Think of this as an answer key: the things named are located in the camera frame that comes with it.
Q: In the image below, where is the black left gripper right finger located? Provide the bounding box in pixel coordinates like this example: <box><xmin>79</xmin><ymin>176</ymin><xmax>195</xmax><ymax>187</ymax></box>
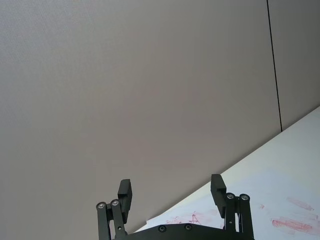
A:
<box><xmin>210</xmin><ymin>174</ymin><xmax>255</xmax><ymax>240</ymax></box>

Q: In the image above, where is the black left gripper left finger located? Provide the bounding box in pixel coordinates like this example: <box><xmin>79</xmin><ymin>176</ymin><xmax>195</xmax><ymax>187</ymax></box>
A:
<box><xmin>95</xmin><ymin>178</ymin><xmax>133</xmax><ymax>240</ymax></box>

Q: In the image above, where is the grey wall panel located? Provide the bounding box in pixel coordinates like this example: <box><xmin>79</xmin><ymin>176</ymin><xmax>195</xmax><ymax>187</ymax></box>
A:
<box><xmin>0</xmin><ymin>0</ymin><xmax>320</xmax><ymax>240</ymax></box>

